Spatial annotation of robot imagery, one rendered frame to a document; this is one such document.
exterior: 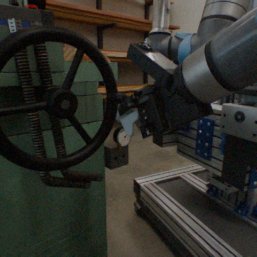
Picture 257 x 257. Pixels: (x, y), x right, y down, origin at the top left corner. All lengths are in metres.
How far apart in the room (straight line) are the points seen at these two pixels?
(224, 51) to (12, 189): 0.60
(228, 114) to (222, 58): 0.46
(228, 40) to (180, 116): 0.12
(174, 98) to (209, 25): 0.15
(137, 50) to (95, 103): 0.36
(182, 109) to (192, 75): 0.06
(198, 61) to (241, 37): 0.05
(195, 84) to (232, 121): 0.44
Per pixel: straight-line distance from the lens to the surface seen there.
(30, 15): 0.56
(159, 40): 1.18
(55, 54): 0.55
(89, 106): 0.71
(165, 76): 0.35
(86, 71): 0.70
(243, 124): 0.71
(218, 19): 0.44
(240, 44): 0.28
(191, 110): 0.33
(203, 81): 0.30
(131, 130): 0.43
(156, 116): 0.35
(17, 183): 0.68
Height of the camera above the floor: 0.87
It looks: 15 degrees down
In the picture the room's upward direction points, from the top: straight up
